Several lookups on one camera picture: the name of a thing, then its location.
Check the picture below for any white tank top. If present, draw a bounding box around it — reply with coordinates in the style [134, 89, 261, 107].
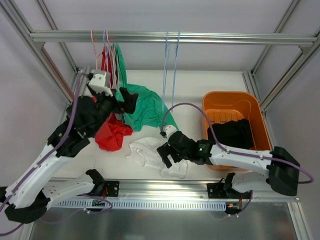
[125, 137, 188, 180]

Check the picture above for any green tank top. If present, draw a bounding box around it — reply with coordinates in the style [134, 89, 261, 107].
[112, 43, 177, 132]

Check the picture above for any pink hanger with green top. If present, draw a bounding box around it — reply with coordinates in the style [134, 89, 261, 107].
[105, 30, 120, 90]

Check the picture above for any black tank top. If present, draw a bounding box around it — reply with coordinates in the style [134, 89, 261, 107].
[211, 118, 254, 150]

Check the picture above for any blue hanger with black top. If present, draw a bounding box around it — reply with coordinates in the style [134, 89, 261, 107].
[171, 31, 181, 107]

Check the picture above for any blue hanger with white top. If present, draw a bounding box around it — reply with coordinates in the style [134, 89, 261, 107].
[162, 31, 170, 112]

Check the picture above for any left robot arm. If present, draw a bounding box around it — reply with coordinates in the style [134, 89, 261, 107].
[0, 87, 139, 224]

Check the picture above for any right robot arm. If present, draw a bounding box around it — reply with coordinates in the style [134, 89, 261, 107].
[156, 131, 300, 199]

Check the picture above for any red tank top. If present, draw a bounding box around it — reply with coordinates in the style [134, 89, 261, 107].
[95, 48, 133, 152]

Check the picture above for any blue hanger with grey top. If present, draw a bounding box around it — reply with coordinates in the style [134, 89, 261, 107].
[103, 29, 112, 74]

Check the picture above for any pink hanger far left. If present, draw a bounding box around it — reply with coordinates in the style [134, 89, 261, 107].
[90, 29, 100, 70]

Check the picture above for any orange plastic basket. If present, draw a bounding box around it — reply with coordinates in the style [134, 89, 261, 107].
[201, 91, 273, 173]

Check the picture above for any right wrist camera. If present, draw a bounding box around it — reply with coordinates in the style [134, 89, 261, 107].
[160, 125, 177, 139]

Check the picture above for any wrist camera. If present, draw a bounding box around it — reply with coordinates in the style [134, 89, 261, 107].
[86, 70, 113, 98]
[160, 125, 177, 139]

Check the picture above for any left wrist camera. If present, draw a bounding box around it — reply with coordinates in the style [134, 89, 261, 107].
[86, 70, 113, 98]

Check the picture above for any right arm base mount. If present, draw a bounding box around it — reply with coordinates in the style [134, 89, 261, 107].
[206, 182, 227, 199]

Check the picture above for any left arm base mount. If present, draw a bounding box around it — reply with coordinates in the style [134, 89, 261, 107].
[98, 180, 120, 197]

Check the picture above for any slotted cable duct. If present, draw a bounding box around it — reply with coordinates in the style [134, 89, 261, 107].
[53, 197, 227, 212]

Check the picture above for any aluminium hanging rail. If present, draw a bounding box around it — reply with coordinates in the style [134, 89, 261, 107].
[29, 30, 319, 47]

